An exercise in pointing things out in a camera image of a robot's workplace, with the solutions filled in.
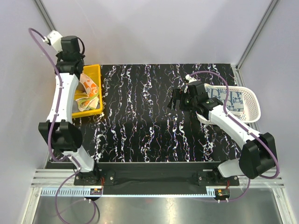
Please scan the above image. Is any yellow plastic bin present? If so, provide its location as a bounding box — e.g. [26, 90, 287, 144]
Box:
[72, 64, 103, 118]

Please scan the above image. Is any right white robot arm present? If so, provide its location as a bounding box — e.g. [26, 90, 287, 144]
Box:
[168, 81, 279, 185]

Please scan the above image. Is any cream orange fox towel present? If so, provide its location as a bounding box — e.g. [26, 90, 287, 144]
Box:
[74, 73, 100, 112]

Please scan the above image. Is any black marble pattern mat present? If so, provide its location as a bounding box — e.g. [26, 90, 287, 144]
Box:
[73, 63, 241, 162]

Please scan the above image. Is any blue white patterned towel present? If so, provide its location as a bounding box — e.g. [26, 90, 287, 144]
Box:
[205, 84, 245, 112]

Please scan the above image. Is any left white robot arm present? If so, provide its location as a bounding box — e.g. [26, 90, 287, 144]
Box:
[38, 31, 101, 185]

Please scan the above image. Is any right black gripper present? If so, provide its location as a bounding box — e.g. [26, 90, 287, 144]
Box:
[167, 89, 197, 112]

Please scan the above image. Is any aluminium frame rail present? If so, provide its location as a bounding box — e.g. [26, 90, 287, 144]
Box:
[31, 169, 285, 189]

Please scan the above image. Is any white plastic basket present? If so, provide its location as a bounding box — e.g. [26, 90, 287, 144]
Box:
[205, 84, 261, 124]

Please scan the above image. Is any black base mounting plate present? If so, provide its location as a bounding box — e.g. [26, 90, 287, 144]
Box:
[74, 162, 239, 197]

